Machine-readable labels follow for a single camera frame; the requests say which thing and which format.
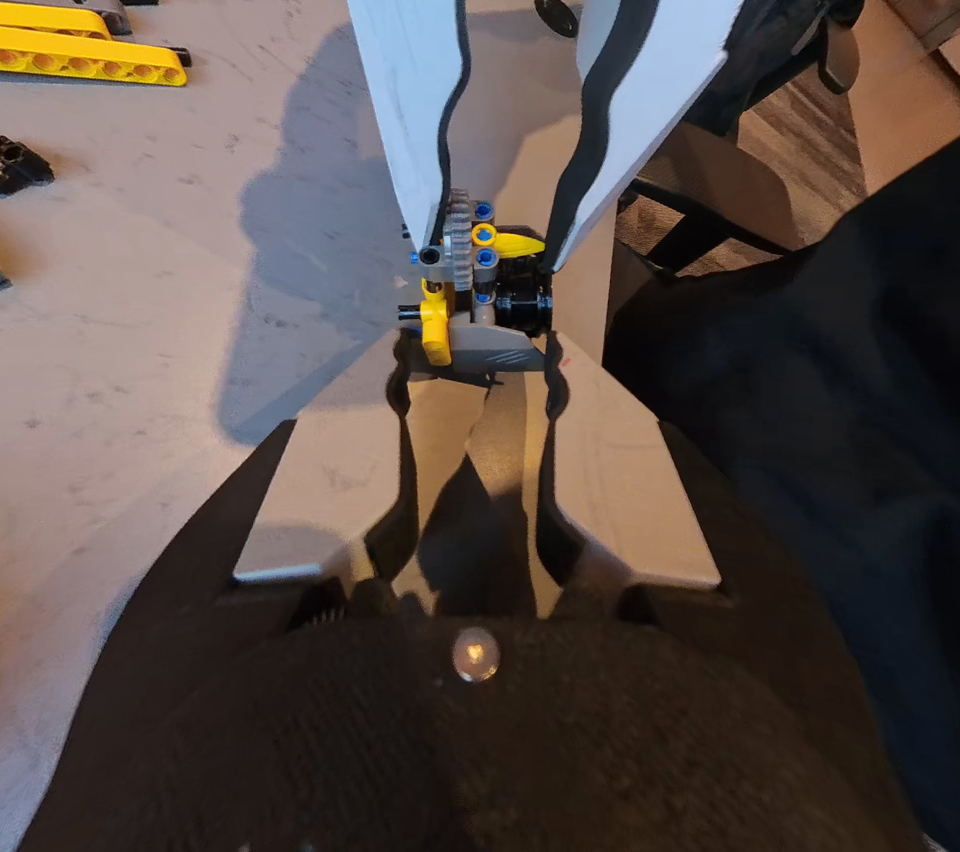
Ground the yellow frame block assembly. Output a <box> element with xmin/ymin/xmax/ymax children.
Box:
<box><xmin>399</xmin><ymin>276</ymin><xmax>558</xmax><ymax>382</ymax></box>

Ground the person's black top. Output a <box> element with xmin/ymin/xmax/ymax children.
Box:
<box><xmin>602</xmin><ymin>139</ymin><xmax>960</xmax><ymax>852</ymax></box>

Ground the grey gear block assembly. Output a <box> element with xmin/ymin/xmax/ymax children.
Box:
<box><xmin>408</xmin><ymin>188</ymin><xmax>549</xmax><ymax>294</ymax></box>

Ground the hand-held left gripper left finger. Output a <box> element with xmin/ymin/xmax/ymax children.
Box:
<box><xmin>232</xmin><ymin>330</ymin><xmax>420</xmax><ymax>583</ymax></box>

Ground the black office chair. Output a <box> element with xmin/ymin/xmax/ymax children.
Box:
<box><xmin>613</xmin><ymin>117</ymin><xmax>864</xmax><ymax>279</ymax></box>

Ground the light grey desk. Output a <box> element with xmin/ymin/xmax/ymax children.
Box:
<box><xmin>0</xmin><ymin>0</ymin><xmax>625</xmax><ymax>852</ymax></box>

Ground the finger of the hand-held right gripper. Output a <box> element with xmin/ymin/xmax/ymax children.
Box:
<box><xmin>543</xmin><ymin>0</ymin><xmax>795</xmax><ymax>273</ymax></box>
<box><xmin>337</xmin><ymin>0</ymin><xmax>498</xmax><ymax>262</ymax></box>

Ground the small black connector piece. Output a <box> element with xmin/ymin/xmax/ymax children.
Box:
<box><xmin>0</xmin><ymin>135</ymin><xmax>56</xmax><ymax>198</ymax></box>

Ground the black desk grommet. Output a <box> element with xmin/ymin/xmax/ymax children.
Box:
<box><xmin>533</xmin><ymin>0</ymin><xmax>583</xmax><ymax>40</ymax></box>

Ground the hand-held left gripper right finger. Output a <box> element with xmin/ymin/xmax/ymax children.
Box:
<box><xmin>536</xmin><ymin>333</ymin><xmax>721</xmax><ymax>589</ymax></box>

